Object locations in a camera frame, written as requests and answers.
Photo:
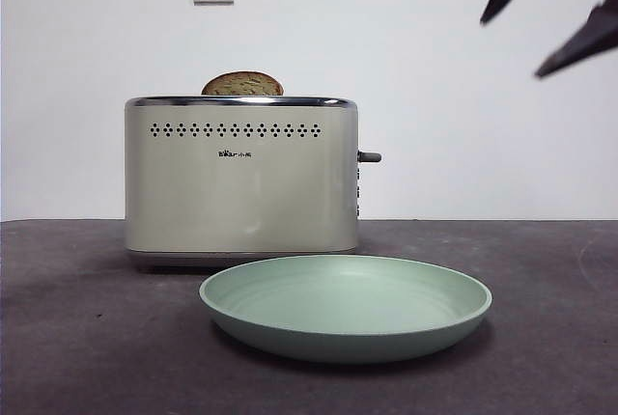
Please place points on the pale green round plate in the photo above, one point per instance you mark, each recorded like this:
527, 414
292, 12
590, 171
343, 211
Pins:
338, 338

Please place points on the dark toasted bread slice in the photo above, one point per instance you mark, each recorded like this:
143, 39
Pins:
241, 84

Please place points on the cream two-slot toaster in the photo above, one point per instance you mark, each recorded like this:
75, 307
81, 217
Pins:
241, 193

